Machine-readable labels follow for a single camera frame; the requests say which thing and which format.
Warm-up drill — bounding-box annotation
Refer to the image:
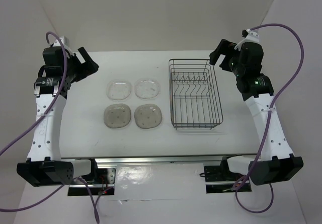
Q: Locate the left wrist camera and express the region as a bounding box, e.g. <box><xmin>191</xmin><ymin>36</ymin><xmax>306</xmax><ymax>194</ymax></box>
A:
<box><xmin>60</xmin><ymin>36</ymin><xmax>70</xmax><ymax>48</ymax></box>

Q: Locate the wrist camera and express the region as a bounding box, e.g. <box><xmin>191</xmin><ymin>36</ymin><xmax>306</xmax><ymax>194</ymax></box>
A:
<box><xmin>241</xmin><ymin>29</ymin><xmax>260</xmax><ymax>45</ymax></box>
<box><xmin>60</xmin><ymin>36</ymin><xmax>70</xmax><ymax>48</ymax></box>

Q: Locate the wire dish rack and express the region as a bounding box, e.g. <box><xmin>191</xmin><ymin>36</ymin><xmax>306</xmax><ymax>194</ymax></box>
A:
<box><xmin>169</xmin><ymin>58</ymin><xmax>223</xmax><ymax>130</ymax></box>

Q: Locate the purple cable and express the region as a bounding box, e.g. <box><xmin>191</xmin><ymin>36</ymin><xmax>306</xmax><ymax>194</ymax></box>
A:
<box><xmin>235</xmin><ymin>23</ymin><xmax>304</xmax><ymax>213</ymax></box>
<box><xmin>0</xmin><ymin>32</ymin><xmax>101</xmax><ymax>224</ymax></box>

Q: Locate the clear plate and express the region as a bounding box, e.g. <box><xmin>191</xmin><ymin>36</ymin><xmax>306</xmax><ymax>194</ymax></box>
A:
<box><xmin>103</xmin><ymin>104</ymin><xmax>131</xmax><ymax>129</ymax></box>
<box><xmin>106</xmin><ymin>80</ymin><xmax>132</xmax><ymax>101</ymax></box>
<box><xmin>134</xmin><ymin>78</ymin><xmax>160</xmax><ymax>100</ymax></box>
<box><xmin>134</xmin><ymin>104</ymin><xmax>163</xmax><ymax>129</ymax></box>

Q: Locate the aluminium front rail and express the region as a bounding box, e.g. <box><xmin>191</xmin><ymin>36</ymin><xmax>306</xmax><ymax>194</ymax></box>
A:
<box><xmin>60</xmin><ymin>154</ymin><xmax>255</xmax><ymax>166</ymax></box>

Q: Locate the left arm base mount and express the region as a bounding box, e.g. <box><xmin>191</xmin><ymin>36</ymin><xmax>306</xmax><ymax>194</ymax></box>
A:
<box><xmin>67</xmin><ymin>166</ymin><xmax>116</xmax><ymax>197</ymax></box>

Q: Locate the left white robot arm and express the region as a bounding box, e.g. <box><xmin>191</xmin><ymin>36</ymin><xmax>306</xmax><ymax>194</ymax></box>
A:
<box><xmin>17</xmin><ymin>46</ymin><xmax>99</xmax><ymax>187</ymax></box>

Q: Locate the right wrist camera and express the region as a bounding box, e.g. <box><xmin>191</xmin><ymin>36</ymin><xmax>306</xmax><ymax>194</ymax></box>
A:
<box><xmin>241</xmin><ymin>29</ymin><xmax>260</xmax><ymax>45</ymax></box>

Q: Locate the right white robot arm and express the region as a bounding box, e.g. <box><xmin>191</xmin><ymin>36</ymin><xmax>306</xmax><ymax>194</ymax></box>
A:
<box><xmin>210</xmin><ymin>39</ymin><xmax>304</xmax><ymax>186</ymax></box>

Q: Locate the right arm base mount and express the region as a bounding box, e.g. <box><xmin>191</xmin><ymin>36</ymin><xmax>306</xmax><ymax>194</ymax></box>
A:
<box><xmin>199</xmin><ymin>164</ymin><xmax>242</xmax><ymax>194</ymax></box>

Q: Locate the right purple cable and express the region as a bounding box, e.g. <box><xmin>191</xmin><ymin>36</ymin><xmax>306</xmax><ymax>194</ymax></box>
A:
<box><xmin>235</xmin><ymin>23</ymin><xmax>304</xmax><ymax>213</ymax></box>

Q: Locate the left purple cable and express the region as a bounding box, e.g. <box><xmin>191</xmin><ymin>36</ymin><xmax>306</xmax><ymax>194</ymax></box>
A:
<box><xmin>0</xmin><ymin>32</ymin><xmax>101</xmax><ymax>224</ymax></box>

